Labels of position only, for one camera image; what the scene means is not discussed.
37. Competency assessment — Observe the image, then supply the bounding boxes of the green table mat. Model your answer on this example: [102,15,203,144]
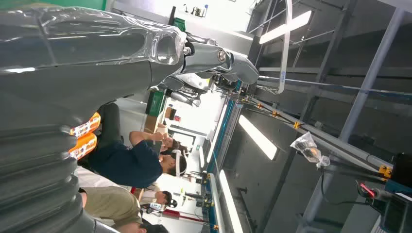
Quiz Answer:
[42,0,107,11]

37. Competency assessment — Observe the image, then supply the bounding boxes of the green plastic crate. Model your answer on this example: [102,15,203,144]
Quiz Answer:
[145,91,166,117]
[173,17,187,33]

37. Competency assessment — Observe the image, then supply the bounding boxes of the brown cardboard box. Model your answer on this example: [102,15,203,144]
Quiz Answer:
[143,115,159,133]

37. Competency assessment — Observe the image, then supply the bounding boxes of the person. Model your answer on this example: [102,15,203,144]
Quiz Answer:
[88,102,188,189]
[160,133,190,158]
[79,185,170,233]
[141,189,178,210]

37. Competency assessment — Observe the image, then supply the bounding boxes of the white head-worn headset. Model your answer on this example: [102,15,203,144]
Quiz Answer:
[171,149,183,178]

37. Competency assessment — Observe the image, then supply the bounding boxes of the long ceiling light panel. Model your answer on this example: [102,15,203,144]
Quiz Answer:
[219,169,244,233]
[259,10,313,45]
[238,115,278,161]

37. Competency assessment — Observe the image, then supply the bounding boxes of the clear plastic bag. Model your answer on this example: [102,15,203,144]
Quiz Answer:
[290,131,331,169]

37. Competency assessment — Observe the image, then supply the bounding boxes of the grey steel column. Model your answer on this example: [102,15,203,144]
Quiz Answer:
[296,8,406,233]

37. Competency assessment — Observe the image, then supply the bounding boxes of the black hoist device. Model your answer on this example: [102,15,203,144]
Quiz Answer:
[355,152,412,233]

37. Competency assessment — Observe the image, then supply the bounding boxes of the white curved suspension frame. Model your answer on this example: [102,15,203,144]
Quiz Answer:
[276,0,294,95]

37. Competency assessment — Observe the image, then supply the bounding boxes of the grey overhead rail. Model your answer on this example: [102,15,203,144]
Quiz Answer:
[244,96,394,176]

